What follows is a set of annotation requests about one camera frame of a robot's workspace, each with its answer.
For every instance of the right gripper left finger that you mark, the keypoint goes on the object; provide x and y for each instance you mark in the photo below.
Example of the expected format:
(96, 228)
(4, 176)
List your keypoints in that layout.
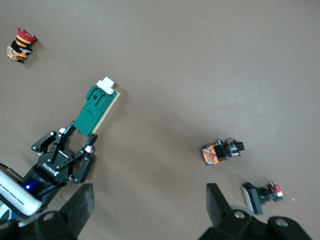
(77, 212)

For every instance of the black square-head button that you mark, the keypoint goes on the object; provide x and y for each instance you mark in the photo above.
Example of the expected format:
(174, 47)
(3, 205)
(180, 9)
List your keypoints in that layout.
(255, 197)

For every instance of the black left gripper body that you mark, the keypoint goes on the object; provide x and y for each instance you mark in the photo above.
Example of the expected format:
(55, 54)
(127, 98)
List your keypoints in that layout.
(53, 170)

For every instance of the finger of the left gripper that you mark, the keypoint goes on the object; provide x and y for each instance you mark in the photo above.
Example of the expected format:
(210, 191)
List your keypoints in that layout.
(83, 165)
(58, 142)

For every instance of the red e-stop with orange block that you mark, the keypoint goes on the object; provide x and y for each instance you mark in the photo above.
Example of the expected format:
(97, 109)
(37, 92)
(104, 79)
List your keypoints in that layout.
(21, 42)

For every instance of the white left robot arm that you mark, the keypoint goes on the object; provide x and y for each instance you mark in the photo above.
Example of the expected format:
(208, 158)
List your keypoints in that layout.
(3, 212)

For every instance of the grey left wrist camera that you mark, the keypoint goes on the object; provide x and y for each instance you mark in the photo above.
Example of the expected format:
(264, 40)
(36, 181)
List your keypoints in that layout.
(20, 197)

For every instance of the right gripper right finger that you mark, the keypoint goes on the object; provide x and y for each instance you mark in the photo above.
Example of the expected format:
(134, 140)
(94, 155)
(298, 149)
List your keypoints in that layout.
(217, 205)

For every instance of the black button with orange block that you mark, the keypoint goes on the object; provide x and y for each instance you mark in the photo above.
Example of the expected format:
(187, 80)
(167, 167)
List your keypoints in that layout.
(212, 155)

